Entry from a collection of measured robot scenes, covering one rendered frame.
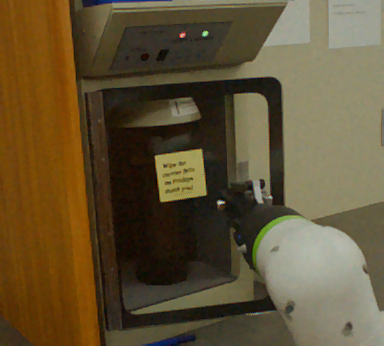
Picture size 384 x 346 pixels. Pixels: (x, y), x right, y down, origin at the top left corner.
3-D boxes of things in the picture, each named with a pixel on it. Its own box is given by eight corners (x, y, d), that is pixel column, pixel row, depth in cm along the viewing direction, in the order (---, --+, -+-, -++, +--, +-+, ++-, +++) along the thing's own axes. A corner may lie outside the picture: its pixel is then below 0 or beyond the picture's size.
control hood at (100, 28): (79, 76, 104) (73, 9, 102) (246, 61, 120) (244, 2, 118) (115, 77, 95) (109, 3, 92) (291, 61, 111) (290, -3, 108)
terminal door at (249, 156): (111, 330, 115) (90, 89, 105) (285, 308, 119) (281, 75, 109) (111, 332, 114) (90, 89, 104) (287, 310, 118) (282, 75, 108)
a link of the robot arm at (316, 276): (366, 222, 68) (268, 270, 68) (404, 325, 72) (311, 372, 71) (313, 192, 82) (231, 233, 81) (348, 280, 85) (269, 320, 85)
